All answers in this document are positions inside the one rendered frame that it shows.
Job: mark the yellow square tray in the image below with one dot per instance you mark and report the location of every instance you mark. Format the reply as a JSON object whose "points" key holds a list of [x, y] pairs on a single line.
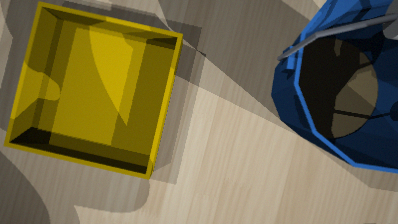
{"points": [[92, 90]]}

